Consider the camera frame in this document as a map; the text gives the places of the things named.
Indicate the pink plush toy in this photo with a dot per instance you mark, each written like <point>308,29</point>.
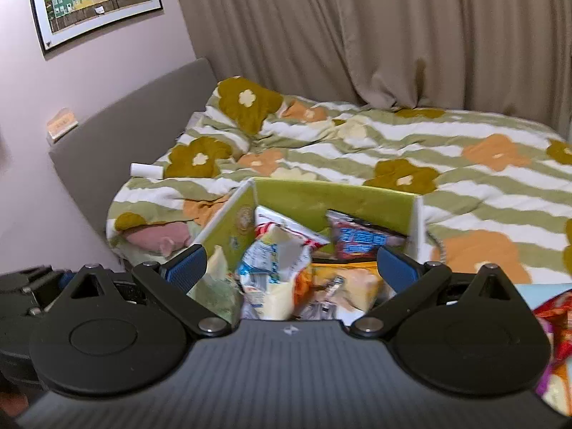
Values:
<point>156,237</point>

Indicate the small beige card box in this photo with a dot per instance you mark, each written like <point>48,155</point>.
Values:
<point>61,125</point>

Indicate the green striped floral blanket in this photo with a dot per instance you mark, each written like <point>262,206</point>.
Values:
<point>357,152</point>

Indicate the red white striped snack packet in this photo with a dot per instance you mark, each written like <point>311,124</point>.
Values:
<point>286,225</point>

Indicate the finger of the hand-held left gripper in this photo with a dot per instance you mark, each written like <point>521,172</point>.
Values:
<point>68,278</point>

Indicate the yellow snack packet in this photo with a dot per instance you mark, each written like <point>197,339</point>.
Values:
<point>344,286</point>

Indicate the green cardboard box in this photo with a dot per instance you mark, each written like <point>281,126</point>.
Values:
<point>313,201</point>

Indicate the framed wall poster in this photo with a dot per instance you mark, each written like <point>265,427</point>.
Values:
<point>94,0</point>

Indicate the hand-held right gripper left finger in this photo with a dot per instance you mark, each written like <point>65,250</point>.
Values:
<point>187,268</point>

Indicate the dark blue red snack packet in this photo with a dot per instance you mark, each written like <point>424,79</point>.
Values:
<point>362,237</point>

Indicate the yellow green chips packet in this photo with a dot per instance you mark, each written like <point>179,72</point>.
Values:
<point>214,290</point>

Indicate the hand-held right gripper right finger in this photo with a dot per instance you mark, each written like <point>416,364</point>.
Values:
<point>395,270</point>

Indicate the beige curtain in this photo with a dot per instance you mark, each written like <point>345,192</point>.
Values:
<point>357,31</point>

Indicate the white tube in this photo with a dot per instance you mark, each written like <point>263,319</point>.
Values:
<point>146,170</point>

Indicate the white blue snack packet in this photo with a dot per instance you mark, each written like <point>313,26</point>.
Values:
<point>268,268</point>

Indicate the grey headboard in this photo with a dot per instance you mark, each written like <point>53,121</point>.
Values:
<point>134,116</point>

